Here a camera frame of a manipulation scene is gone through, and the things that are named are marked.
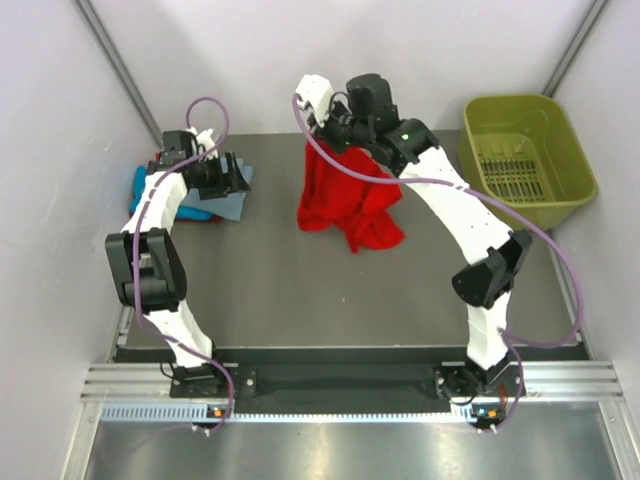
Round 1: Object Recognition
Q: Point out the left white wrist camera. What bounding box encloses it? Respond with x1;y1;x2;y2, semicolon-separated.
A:
187;127;216;152

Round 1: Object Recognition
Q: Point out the grey-blue folded t shirt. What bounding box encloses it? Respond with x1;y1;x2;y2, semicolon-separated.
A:
149;157;254;222

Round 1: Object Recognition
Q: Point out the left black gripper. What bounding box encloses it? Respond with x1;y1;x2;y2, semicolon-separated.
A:
191;151;249;201

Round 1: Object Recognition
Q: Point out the green plastic basket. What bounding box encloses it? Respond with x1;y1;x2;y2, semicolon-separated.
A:
457;94;598;230

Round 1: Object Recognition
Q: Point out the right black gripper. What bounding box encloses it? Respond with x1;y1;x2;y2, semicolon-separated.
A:
306;98;373;159

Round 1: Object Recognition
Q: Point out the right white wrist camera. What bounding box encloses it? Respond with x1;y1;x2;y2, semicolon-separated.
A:
295;74;334;127

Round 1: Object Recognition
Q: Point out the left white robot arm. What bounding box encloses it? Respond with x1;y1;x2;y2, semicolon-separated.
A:
105;127;249;398

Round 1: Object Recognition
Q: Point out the white slotted cable duct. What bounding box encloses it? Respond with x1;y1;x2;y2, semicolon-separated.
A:
100;403;498;426

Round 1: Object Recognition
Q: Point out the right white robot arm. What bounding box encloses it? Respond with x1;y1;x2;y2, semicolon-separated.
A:
295;73;532;402

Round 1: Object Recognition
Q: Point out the bright blue folded t shirt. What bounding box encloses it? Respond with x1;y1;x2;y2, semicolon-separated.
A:
129;165;213;224

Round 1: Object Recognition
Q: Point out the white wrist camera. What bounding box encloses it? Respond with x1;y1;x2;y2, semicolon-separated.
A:
187;127;216;152
295;74;334;127

